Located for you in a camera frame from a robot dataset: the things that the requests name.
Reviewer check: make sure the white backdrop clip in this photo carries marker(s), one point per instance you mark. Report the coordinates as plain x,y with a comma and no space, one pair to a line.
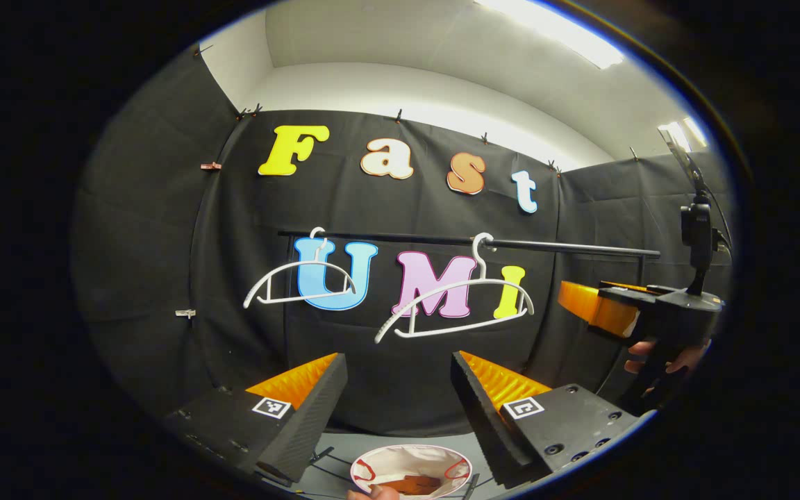
185,313

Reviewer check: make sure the ceiling light panel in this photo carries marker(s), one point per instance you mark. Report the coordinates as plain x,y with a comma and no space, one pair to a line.
567,35
685,132

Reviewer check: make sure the red backdrop clip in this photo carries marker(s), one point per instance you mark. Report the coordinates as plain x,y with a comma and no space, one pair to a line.
210,166

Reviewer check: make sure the white pink laundry hamper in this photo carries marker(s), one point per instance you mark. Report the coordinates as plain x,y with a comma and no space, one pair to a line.
407,460

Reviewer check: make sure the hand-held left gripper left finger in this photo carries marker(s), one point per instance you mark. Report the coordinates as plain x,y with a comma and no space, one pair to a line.
310,423

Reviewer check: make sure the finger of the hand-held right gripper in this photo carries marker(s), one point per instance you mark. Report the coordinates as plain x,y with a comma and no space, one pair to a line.
632,285
598,309

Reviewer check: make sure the white plastic hanger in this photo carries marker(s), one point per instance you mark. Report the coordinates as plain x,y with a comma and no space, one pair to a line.
306,298
462,326

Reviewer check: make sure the black clothes rack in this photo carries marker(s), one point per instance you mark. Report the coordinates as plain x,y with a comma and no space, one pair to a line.
567,246

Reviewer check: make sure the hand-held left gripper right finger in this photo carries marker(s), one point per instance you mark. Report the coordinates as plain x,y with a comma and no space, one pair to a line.
483,417

